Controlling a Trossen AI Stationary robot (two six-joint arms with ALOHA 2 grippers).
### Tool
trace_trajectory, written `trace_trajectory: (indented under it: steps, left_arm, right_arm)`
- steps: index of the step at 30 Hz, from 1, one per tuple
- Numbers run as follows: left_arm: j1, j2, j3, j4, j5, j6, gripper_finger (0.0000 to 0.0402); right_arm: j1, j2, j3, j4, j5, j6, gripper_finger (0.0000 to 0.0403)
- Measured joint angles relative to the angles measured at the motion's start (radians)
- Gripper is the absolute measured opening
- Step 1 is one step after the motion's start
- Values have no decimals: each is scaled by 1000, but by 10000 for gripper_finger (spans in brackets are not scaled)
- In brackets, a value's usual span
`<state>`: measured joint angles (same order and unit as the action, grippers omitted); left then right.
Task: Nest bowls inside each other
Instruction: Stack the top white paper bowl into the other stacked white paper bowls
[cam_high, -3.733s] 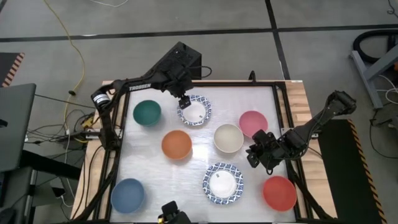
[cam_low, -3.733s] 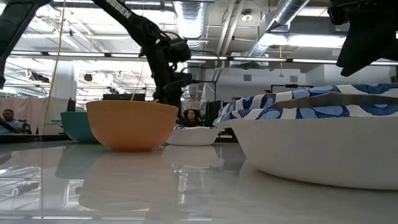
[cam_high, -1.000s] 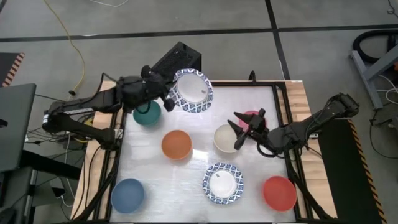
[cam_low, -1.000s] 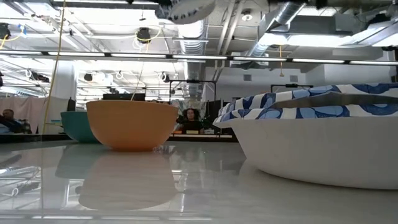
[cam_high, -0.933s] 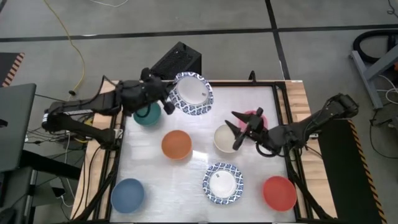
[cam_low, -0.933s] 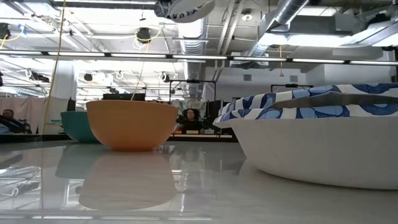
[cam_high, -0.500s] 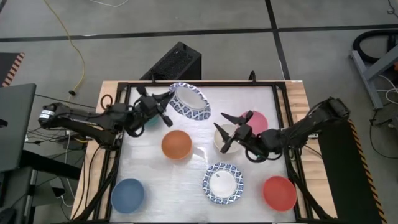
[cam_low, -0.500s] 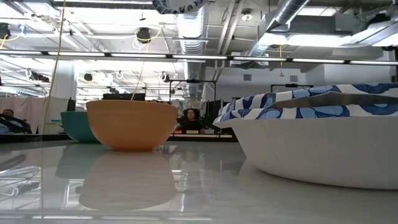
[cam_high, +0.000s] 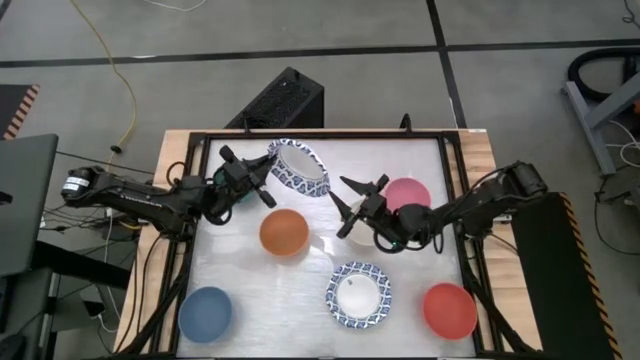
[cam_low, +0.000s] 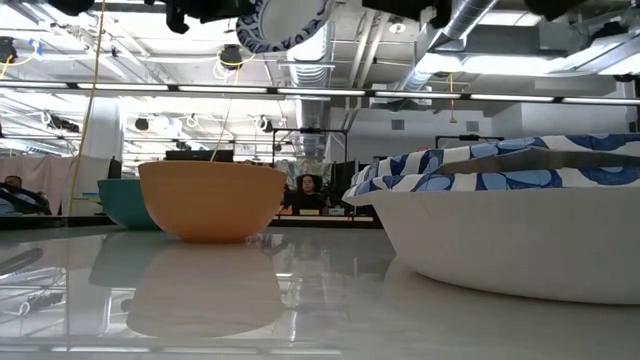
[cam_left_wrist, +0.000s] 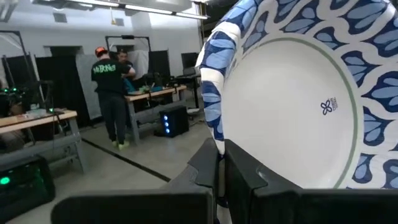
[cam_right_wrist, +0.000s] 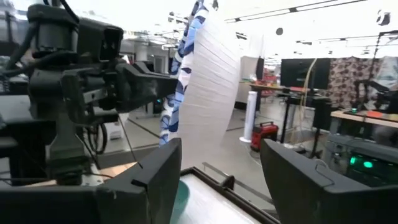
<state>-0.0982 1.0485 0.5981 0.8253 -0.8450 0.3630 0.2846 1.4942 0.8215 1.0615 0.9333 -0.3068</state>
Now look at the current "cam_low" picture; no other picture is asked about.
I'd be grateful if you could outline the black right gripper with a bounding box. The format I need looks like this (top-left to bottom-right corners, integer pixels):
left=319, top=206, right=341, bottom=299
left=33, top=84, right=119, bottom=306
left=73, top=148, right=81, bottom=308
left=362, top=0, right=454, bottom=30

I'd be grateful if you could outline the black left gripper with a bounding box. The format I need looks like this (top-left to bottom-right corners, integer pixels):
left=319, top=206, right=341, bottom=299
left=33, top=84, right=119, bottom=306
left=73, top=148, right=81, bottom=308
left=164, top=0, right=256, bottom=35

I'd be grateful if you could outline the orange bowl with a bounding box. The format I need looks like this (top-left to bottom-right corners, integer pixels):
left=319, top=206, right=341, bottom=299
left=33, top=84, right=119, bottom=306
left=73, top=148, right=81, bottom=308
left=138, top=160, right=289, bottom=245

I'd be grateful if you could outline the green bowl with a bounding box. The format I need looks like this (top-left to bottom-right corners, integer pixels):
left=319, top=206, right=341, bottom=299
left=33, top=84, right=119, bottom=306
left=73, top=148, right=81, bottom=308
left=96, top=178, right=161, bottom=232

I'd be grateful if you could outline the white blue-patterned bottom bowl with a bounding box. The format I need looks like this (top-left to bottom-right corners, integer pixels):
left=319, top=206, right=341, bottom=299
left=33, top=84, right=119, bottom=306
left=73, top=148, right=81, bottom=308
left=342, top=167, right=640, bottom=305

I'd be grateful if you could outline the black ceiling-mounted device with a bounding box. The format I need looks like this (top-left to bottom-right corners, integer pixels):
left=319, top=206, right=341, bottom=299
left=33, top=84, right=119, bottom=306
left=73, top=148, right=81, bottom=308
left=218, top=43, right=245, bottom=70

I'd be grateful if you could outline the long ceiling light strip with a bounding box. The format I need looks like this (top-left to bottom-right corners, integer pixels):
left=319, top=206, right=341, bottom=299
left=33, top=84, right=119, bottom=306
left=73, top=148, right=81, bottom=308
left=0, top=81, right=640, bottom=106

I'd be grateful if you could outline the black monitor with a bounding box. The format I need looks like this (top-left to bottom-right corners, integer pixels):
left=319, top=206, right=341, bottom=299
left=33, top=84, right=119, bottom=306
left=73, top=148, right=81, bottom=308
left=164, top=149, right=235, bottom=163

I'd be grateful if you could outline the white pillar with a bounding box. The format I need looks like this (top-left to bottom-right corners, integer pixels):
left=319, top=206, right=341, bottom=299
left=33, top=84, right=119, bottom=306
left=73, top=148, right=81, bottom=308
left=79, top=97, right=125, bottom=217

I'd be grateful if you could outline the person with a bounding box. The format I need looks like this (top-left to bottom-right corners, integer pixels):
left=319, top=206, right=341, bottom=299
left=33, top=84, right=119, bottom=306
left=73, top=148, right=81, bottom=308
left=287, top=173, right=329, bottom=217
left=0, top=174, right=51, bottom=216

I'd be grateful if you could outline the pink cloth partition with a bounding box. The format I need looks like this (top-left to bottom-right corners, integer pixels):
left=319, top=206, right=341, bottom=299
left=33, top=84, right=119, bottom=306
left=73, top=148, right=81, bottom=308
left=0, top=154, right=71, bottom=216

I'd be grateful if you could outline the silver ventilation duct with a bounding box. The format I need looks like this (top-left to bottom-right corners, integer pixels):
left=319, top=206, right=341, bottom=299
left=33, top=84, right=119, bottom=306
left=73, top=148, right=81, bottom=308
left=287, top=22, right=336, bottom=151
left=399, top=0, right=501, bottom=91

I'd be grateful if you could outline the yellow cable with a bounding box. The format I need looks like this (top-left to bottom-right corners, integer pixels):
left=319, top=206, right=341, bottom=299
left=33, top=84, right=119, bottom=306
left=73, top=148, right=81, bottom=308
left=67, top=0, right=107, bottom=217

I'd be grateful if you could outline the black metal stand frame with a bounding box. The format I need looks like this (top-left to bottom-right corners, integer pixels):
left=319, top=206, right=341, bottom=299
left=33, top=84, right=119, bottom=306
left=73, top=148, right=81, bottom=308
left=434, top=133, right=505, bottom=150
left=271, top=127, right=350, bottom=169

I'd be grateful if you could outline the black metal table frame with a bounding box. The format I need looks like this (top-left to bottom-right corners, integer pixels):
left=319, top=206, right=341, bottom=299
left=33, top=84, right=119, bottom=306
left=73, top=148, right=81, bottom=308
left=0, top=213, right=384, bottom=231

